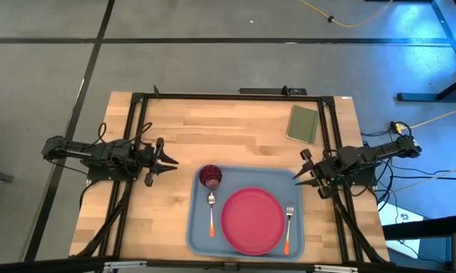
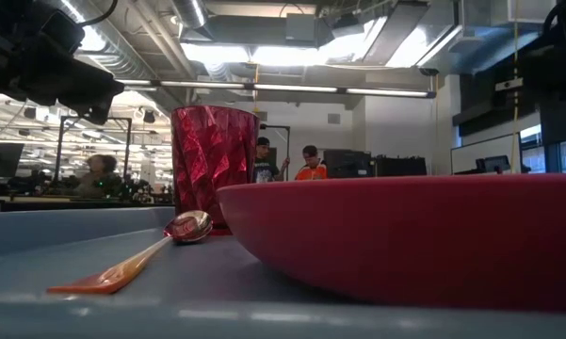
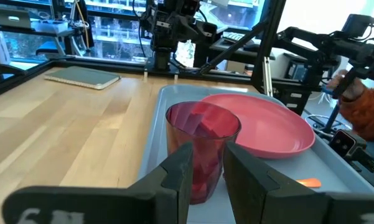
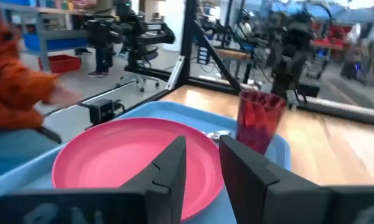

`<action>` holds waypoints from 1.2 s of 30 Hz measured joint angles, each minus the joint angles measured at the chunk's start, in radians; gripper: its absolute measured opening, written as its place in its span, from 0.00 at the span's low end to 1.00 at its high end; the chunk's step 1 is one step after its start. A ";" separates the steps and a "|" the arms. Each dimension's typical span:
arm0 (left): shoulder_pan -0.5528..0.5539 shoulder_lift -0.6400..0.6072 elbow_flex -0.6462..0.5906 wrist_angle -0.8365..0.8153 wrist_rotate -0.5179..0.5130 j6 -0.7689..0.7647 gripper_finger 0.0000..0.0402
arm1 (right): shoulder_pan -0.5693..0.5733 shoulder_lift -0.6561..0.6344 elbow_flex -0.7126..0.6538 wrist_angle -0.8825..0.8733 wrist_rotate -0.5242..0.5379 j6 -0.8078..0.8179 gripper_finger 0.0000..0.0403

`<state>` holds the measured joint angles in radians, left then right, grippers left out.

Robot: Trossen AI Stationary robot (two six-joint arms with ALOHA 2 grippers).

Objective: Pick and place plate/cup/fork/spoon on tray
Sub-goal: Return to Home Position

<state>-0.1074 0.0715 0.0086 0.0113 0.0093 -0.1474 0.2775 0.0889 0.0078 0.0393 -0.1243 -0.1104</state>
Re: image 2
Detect silver ceiling air duct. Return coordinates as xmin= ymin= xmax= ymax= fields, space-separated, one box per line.
xmin=170 ymin=0 xmax=209 ymax=30

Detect seated blurry person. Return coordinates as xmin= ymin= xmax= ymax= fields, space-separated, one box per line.
xmin=73 ymin=153 xmax=124 ymax=197

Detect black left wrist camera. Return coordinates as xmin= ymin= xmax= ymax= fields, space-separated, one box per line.
xmin=40 ymin=8 xmax=87 ymax=54

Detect red plastic plate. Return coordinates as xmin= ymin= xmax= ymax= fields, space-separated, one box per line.
xmin=216 ymin=172 xmax=566 ymax=315

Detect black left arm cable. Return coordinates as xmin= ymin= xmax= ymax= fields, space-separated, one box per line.
xmin=73 ymin=0 xmax=120 ymax=28

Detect metal spoon orange handle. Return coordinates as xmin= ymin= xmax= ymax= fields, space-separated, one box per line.
xmin=46 ymin=209 xmax=215 ymax=297

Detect dark background monitor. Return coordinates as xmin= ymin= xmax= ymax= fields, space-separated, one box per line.
xmin=0 ymin=142 xmax=25 ymax=179

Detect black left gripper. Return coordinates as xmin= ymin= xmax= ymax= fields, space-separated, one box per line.
xmin=0 ymin=0 xmax=126 ymax=127

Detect black background station frame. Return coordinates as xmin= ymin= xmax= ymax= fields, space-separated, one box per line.
xmin=258 ymin=123 xmax=292 ymax=183
xmin=55 ymin=114 xmax=134 ymax=183

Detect person in orange top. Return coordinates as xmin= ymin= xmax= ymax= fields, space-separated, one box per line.
xmin=294 ymin=144 xmax=329 ymax=182

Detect red faceted plastic cup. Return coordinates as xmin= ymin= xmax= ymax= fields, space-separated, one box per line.
xmin=170 ymin=105 xmax=262 ymax=236

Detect blue plastic tray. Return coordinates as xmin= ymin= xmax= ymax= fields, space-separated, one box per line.
xmin=0 ymin=205 xmax=566 ymax=339

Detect black equipment boxes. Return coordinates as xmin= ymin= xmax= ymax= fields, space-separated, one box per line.
xmin=322 ymin=149 xmax=429 ymax=180

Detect person with black cap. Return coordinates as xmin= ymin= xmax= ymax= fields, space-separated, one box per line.
xmin=252 ymin=136 xmax=289 ymax=185

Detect long ceiling light bar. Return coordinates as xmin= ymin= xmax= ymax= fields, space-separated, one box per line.
xmin=116 ymin=78 xmax=438 ymax=100

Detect small dark monitor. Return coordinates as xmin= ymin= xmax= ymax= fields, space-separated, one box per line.
xmin=475 ymin=154 xmax=512 ymax=175

